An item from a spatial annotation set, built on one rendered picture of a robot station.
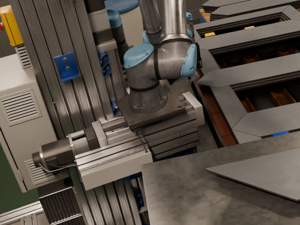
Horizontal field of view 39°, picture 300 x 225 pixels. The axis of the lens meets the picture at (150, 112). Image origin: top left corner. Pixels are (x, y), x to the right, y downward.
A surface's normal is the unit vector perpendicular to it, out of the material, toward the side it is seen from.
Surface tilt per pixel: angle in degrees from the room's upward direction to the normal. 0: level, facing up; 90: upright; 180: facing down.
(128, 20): 94
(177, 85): 0
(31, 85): 90
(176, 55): 51
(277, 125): 0
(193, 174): 0
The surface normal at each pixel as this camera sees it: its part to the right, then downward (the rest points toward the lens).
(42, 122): 0.31, 0.46
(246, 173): -0.17, -0.84
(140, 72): -0.12, 0.55
